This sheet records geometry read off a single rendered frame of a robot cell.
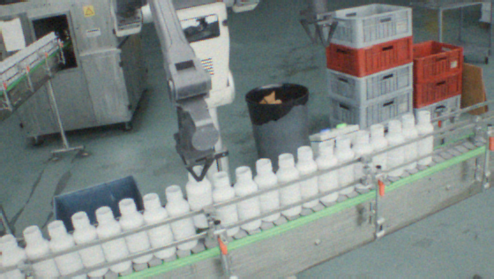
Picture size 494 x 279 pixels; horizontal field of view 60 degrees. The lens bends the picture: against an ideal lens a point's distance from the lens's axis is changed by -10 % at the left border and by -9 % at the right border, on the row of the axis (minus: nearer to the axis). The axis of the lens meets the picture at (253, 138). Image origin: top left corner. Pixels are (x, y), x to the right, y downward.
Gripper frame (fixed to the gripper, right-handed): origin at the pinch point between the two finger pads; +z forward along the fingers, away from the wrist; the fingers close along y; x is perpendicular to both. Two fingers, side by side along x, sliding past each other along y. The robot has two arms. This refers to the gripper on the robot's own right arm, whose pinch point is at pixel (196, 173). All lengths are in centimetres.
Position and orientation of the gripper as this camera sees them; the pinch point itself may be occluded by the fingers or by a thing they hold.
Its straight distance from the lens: 110.2
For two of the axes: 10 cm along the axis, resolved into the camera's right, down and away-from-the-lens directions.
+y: 4.2, 5.6, -7.2
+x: 9.1, -2.6, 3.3
